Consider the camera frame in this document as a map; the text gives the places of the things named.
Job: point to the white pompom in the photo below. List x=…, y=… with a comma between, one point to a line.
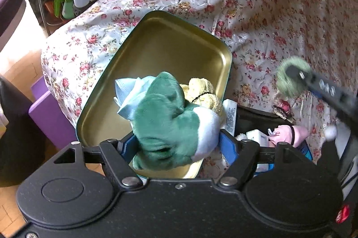
x=330, y=131

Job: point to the black storage bag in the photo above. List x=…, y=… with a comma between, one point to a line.
x=251, y=118

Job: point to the white tissue packet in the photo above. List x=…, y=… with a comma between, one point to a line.
x=230, y=115

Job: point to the gold metal tin box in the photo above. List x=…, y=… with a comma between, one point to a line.
x=173, y=45

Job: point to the floral blanket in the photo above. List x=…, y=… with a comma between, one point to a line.
x=251, y=17

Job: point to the green fuzzy ball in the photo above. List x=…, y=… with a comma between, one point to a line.
x=288, y=84

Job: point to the blue face mask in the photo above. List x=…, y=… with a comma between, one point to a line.
x=128, y=92

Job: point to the floral sachet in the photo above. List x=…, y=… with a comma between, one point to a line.
x=284, y=109

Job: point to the terracotta pot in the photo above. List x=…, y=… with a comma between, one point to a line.
x=50, y=7

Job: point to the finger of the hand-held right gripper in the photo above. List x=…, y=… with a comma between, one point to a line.
x=321, y=84

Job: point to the yellow sock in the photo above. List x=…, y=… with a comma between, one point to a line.
x=204, y=92

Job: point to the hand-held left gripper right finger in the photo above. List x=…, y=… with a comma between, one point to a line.
x=227, y=147

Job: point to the green spray bottle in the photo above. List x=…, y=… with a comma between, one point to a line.
x=65, y=3

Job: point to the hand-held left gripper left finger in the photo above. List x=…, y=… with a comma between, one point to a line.
x=127, y=144

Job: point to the green plush toy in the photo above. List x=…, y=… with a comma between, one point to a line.
x=165, y=126

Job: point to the purple chair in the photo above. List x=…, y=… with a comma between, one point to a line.
x=9, y=0

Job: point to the pink cloth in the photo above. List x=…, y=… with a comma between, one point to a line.
x=282, y=136

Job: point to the small white box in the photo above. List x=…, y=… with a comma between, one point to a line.
x=256, y=137

